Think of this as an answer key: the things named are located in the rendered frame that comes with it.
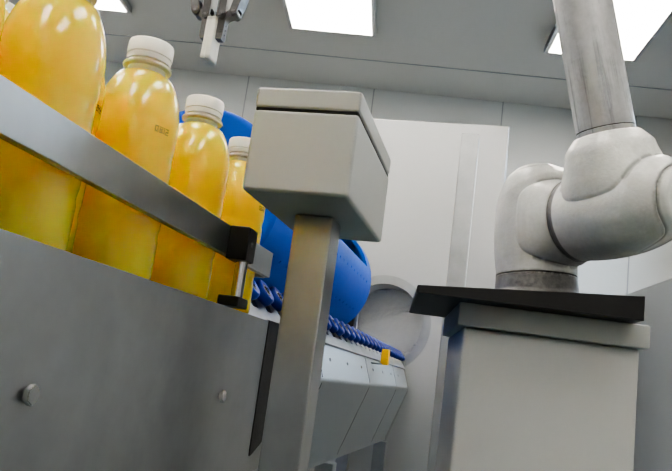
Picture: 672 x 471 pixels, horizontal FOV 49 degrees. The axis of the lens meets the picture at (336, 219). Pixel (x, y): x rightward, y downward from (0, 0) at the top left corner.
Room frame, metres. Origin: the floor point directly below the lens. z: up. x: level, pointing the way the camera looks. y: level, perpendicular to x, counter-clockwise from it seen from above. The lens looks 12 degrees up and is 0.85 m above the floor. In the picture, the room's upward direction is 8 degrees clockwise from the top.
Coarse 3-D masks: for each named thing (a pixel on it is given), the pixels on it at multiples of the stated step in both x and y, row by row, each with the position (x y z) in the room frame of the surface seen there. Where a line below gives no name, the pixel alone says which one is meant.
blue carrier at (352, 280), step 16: (224, 112) 1.10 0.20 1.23; (224, 128) 1.10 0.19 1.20; (240, 128) 1.09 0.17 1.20; (272, 224) 1.08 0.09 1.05; (272, 240) 1.11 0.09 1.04; (288, 240) 1.17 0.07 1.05; (352, 240) 1.87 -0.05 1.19; (288, 256) 1.21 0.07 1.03; (352, 256) 1.65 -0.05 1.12; (272, 272) 1.20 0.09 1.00; (336, 272) 1.52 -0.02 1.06; (352, 272) 1.67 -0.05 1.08; (368, 272) 1.87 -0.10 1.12; (336, 288) 1.59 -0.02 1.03; (352, 288) 1.72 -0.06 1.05; (368, 288) 1.89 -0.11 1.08; (336, 304) 1.68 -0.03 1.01; (352, 304) 1.80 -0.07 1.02
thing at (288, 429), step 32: (320, 224) 0.71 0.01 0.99; (320, 256) 0.71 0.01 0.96; (288, 288) 0.72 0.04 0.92; (320, 288) 0.71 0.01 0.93; (288, 320) 0.72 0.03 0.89; (320, 320) 0.71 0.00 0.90; (288, 352) 0.71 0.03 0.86; (320, 352) 0.73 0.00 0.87; (288, 384) 0.71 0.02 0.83; (288, 416) 0.71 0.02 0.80; (288, 448) 0.71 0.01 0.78
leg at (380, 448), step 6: (378, 444) 2.94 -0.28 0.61; (384, 444) 2.93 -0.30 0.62; (378, 450) 2.94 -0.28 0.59; (384, 450) 2.93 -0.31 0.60; (372, 456) 2.94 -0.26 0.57; (378, 456) 2.94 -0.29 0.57; (384, 456) 2.93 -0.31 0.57; (372, 462) 2.94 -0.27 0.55; (378, 462) 2.94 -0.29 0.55; (384, 462) 2.95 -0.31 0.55; (372, 468) 2.94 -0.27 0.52; (378, 468) 2.93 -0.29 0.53; (384, 468) 2.97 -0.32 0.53
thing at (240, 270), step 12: (240, 228) 0.72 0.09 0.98; (228, 240) 0.72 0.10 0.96; (240, 240) 0.72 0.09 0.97; (252, 240) 0.73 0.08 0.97; (228, 252) 0.72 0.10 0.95; (240, 252) 0.72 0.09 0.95; (252, 252) 0.73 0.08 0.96; (240, 264) 0.73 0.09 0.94; (240, 276) 0.73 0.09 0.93; (240, 288) 0.73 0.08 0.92; (228, 300) 0.72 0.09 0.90; (240, 300) 0.72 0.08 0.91
